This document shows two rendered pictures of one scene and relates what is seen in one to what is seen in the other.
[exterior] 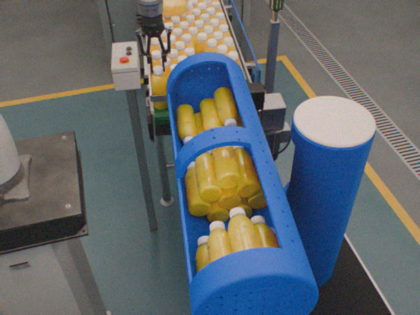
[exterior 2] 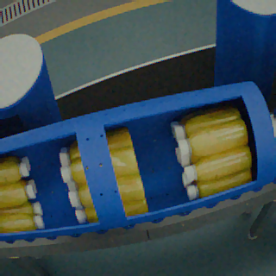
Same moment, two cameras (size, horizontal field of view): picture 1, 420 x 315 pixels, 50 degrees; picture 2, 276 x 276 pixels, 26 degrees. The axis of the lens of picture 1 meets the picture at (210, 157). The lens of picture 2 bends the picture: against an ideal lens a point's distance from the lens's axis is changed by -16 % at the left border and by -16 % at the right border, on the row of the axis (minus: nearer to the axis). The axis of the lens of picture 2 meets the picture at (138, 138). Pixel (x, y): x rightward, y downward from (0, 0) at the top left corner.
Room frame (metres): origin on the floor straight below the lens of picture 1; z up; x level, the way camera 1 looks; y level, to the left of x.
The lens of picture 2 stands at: (0.83, 0.52, 2.64)
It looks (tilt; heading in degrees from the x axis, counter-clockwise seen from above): 67 degrees down; 270
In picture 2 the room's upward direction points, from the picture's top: 7 degrees counter-clockwise
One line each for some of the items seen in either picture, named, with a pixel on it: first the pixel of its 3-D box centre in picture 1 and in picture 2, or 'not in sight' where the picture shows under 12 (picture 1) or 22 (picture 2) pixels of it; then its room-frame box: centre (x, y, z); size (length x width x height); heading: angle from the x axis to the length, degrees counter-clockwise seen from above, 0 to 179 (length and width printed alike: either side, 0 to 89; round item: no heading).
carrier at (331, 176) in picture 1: (315, 204); (24, 124); (1.22, -0.43, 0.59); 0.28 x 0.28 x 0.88
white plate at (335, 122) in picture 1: (334, 120); (4, 69); (1.22, -0.43, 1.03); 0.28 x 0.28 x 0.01
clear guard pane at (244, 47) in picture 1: (240, 70); not in sight; (2.07, -0.18, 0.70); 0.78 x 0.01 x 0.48; 7
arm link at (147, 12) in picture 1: (150, 5); not in sight; (1.51, 0.19, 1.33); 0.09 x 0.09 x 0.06
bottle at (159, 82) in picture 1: (160, 89); not in sight; (1.51, 0.19, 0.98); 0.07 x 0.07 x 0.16
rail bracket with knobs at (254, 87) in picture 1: (252, 97); not in sight; (1.47, -0.18, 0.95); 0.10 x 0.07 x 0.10; 97
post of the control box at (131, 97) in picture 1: (142, 163); not in sight; (1.58, 0.33, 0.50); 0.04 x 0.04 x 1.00; 7
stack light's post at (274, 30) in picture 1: (266, 119); not in sight; (1.83, -0.30, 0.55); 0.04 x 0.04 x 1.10; 7
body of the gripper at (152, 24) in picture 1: (152, 24); not in sight; (1.51, 0.19, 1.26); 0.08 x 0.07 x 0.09; 97
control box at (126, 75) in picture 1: (125, 65); not in sight; (1.58, 0.33, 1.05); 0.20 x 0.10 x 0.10; 7
